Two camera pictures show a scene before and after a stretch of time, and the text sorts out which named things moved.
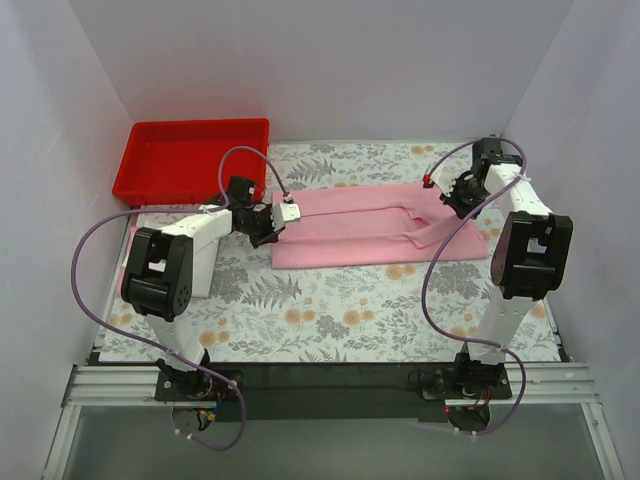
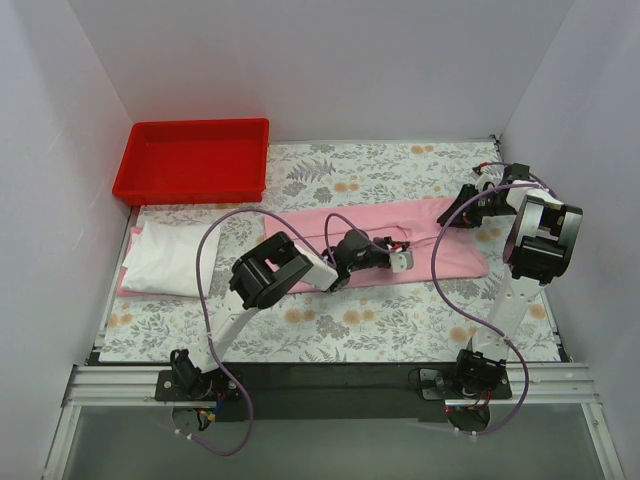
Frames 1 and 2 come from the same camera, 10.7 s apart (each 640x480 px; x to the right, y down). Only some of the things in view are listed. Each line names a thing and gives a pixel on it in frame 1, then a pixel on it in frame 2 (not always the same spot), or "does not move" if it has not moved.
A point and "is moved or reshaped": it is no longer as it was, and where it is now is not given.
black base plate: x=331 y=393 does not move
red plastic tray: x=176 y=163 does not move
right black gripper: x=458 y=195 -> x=470 y=201
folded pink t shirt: x=132 y=234 does not move
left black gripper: x=265 y=226 -> x=385 y=251
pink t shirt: x=360 y=225 is moved or reshaped
